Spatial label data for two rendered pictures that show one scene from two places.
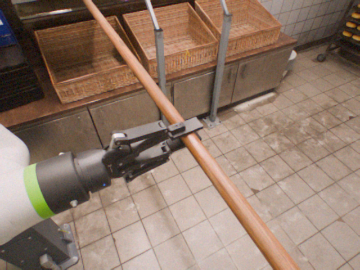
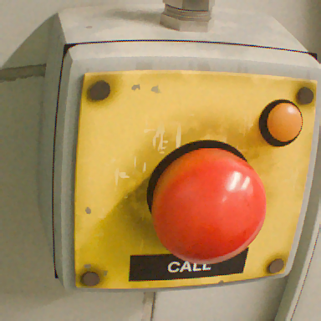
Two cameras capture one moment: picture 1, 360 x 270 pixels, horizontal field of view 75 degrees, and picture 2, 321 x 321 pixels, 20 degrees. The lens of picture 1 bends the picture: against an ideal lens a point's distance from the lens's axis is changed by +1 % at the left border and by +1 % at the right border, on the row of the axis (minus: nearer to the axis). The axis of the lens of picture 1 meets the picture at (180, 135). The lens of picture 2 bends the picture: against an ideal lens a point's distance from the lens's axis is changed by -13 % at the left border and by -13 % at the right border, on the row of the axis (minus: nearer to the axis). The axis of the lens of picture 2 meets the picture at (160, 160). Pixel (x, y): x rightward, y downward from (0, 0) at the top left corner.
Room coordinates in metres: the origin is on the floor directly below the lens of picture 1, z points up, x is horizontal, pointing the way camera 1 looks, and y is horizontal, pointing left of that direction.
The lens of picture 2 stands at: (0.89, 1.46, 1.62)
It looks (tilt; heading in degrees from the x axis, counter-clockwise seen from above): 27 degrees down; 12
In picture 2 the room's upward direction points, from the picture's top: 6 degrees clockwise
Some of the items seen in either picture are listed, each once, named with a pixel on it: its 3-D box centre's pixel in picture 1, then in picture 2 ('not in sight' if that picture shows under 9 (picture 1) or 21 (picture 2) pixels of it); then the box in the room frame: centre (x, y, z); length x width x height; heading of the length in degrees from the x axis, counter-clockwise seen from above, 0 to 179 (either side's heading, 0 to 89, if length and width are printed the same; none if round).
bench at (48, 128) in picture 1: (159, 90); not in sight; (1.64, 0.18, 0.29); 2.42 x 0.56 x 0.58; 117
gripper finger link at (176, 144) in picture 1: (184, 140); not in sight; (0.32, -0.01, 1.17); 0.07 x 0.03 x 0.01; 118
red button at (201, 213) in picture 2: not in sight; (208, 203); (1.19, 1.51, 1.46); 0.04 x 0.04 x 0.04; 27
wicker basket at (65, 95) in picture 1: (90, 57); not in sight; (1.45, 0.60, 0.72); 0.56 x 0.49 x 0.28; 118
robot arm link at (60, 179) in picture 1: (66, 179); not in sight; (0.21, 0.20, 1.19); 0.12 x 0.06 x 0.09; 28
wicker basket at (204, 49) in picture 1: (170, 37); not in sight; (1.72, 0.07, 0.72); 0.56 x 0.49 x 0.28; 117
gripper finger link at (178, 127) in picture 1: (172, 126); not in sight; (0.31, 0.01, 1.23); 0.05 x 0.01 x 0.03; 118
